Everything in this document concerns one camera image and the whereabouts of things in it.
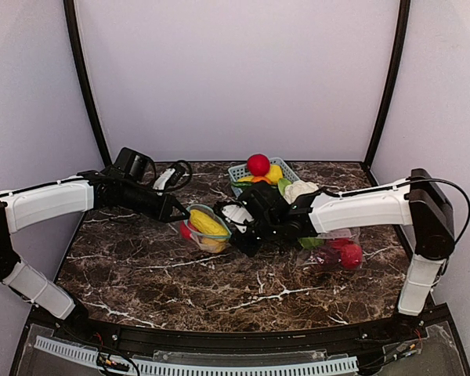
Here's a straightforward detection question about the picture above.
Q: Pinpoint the red toy strawberry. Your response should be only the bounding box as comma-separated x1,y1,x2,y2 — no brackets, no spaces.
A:
179,222,196,240

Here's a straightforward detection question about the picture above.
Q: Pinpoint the yellow toy corn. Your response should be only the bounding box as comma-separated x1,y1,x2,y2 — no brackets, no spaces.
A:
190,209,229,237

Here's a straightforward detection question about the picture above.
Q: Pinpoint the green toy apple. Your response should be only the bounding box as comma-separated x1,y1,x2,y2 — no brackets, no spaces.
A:
298,237,324,249

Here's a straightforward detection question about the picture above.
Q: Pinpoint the clear zip bag blue zipper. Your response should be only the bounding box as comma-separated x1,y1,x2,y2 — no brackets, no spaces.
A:
296,227,364,271

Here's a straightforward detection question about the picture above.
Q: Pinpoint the red toy apple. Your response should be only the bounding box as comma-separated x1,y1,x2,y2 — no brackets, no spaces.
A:
340,243,363,269

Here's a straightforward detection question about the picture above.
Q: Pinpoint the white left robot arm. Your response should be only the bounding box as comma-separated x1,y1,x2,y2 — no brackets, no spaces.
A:
0,171,190,321

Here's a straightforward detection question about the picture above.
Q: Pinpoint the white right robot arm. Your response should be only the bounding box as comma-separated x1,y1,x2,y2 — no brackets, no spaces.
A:
214,168,455,316

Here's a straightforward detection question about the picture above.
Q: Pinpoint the white toy cauliflower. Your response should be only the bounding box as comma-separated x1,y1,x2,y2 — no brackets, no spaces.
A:
277,178,319,204

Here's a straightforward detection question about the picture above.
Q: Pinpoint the orange toy tangerine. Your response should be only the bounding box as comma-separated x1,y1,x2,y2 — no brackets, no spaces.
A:
251,176,272,185

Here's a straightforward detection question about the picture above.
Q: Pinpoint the yellow toy lemon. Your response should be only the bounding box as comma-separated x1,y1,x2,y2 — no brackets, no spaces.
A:
266,164,284,185

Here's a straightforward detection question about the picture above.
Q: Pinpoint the red toy tomato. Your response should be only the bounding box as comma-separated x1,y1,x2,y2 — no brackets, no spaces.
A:
246,154,270,176

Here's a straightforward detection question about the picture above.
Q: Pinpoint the blue perforated plastic basket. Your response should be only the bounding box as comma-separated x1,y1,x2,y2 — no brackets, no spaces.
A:
227,156,297,201

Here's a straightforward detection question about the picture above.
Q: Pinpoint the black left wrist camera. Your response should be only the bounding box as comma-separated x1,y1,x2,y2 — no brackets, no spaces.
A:
113,147,153,183

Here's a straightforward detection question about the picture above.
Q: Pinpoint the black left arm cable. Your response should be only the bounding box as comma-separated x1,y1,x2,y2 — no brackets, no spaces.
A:
144,159,193,193

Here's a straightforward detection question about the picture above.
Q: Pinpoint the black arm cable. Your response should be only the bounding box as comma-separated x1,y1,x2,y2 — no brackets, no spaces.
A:
320,178,470,246
144,159,193,193

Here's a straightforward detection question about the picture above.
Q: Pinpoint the black front frame rail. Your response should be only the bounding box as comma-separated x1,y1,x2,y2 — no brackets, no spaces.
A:
7,305,470,376

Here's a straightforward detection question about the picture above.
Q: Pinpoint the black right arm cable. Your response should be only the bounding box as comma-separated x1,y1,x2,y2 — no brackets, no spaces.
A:
320,178,470,246

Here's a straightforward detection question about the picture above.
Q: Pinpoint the white slotted cable duct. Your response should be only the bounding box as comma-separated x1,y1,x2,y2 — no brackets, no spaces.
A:
34,335,359,376

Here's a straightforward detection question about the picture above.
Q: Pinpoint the black left frame post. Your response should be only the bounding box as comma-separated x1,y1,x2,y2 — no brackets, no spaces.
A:
63,0,111,167

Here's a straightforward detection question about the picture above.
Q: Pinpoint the black frame post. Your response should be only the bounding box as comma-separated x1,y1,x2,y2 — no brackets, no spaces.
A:
363,0,411,171
63,0,111,167

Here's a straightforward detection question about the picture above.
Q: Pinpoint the black right frame post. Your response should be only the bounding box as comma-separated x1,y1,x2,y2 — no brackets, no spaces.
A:
363,0,411,171

